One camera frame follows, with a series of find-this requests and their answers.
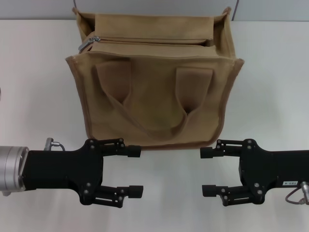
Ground left gripper cable connector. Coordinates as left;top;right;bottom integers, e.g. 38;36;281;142
44;137;67;152

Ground khaki canvas food bag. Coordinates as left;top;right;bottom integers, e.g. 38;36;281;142
65;6;244;151

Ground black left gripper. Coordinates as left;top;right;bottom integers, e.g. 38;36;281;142
28;137;144;205

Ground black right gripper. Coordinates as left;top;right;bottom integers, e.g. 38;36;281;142
199;139;309;206

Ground silver metal zipper pull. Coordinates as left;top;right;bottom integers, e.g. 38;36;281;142
78;35;101;51

